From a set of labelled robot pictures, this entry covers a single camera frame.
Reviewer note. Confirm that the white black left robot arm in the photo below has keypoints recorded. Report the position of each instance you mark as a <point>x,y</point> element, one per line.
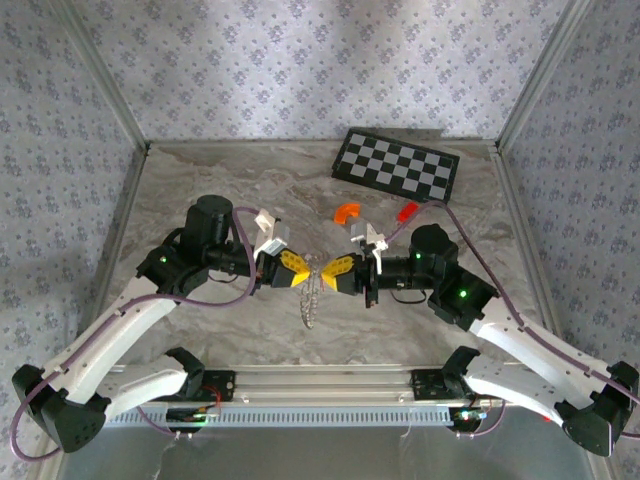
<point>110,340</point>

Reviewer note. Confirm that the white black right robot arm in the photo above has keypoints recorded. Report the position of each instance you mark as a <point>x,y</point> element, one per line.
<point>530,340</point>

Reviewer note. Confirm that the orange curved plastic block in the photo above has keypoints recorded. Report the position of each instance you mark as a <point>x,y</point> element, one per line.
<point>342,214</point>

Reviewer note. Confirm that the small red block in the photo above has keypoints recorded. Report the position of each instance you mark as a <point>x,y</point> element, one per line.
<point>406,212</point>

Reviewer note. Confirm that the black grey checkerboard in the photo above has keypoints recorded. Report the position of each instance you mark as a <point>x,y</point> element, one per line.
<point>380,160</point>

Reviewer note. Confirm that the small circuit board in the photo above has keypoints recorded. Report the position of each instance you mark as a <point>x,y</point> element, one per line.
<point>192,416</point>
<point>467,416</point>

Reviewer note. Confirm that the grey metal panel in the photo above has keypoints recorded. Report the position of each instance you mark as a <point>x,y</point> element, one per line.
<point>320,455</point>

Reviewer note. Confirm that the aluminium table side rail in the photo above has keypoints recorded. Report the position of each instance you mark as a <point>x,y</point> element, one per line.
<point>527,250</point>
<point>115,235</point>

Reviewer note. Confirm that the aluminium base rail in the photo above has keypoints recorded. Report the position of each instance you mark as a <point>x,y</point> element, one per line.
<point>320,382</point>

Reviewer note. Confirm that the aluminium frame post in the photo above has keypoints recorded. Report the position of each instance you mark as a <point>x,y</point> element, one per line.
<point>104,75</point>
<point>541,75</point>

